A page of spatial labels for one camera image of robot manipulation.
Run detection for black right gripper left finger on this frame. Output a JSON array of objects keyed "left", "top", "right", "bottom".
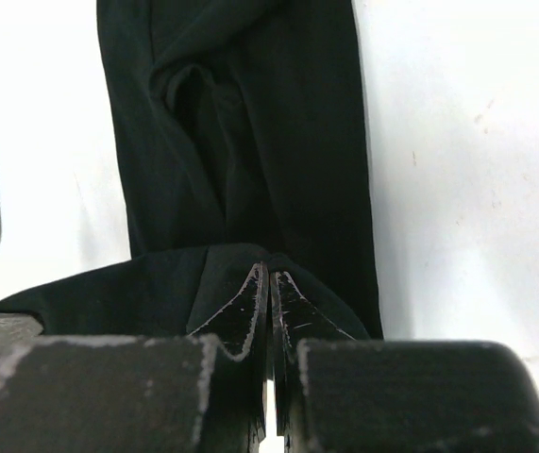
[{"left": 186, "top": 260, "right": 270, "bottom": 362}]

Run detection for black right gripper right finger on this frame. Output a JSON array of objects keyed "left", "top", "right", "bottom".
[{"left": 270, "top": 268, "right": 358, "bottom": 362}]

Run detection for black t shirt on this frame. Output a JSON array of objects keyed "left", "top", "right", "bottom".
[{"left": 0, "top": 1, "right": 382, "bottom": 339}]

